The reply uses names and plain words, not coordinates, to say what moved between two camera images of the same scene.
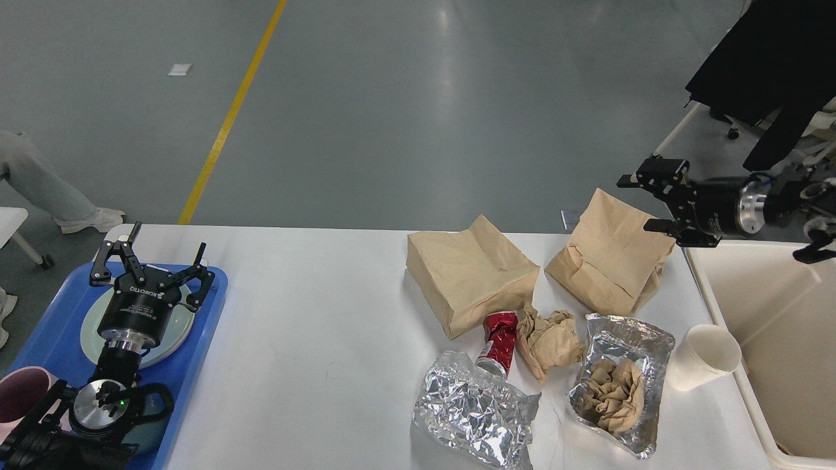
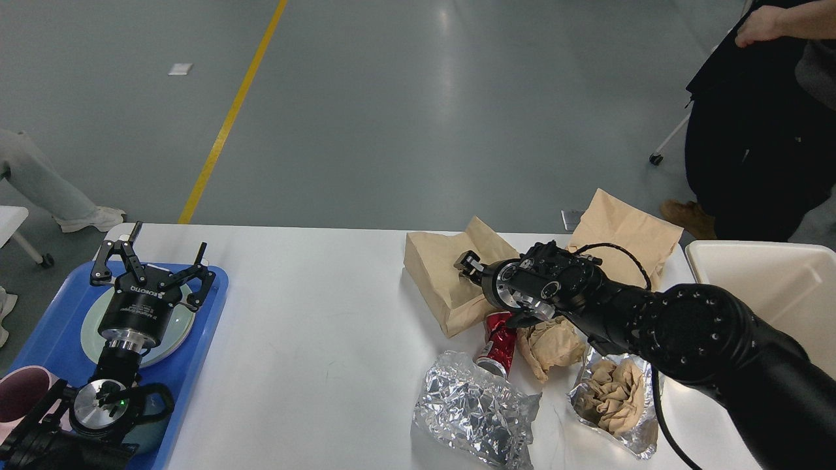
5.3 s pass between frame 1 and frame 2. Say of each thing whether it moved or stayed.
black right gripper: moved
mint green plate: stayed
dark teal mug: stayed
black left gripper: stayed
